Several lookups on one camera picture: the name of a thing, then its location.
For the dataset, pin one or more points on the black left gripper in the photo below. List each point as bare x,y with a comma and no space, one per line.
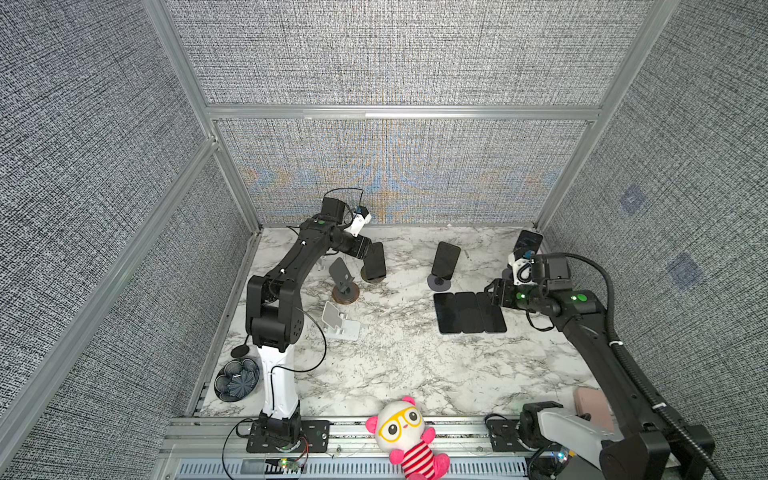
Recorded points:
360,246

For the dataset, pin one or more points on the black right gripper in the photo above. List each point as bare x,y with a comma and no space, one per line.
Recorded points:
502,292

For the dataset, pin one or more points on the black phone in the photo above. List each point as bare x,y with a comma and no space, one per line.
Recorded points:
447,313
375,263
492,318
445,260
468,313
527,244

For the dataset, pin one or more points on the white folding stand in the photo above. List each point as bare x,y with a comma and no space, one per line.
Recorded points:
337,326

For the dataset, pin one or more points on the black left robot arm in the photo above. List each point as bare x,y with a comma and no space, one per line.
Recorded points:
274,318

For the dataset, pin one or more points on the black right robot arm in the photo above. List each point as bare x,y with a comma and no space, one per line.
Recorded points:
589,326

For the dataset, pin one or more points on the round dark stand centre-left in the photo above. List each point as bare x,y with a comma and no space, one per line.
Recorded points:
371,280

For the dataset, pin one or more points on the round dark stand centre-right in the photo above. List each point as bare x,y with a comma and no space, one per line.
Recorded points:
439,283

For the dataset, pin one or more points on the pink white plush toy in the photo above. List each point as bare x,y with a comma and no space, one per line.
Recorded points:
400,431

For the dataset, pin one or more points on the dark round fan disc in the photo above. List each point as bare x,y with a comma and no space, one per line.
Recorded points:
238,377

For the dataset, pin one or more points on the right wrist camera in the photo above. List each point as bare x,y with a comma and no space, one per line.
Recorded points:
520,267

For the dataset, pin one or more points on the pink phone on rail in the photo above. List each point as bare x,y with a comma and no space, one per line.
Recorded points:
594,403

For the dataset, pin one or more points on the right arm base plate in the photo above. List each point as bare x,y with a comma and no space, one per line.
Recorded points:
504,435

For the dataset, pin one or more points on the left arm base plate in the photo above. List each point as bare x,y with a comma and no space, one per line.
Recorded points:
288,436

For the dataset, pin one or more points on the aluminium front rail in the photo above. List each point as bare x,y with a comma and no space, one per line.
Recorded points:
637,453

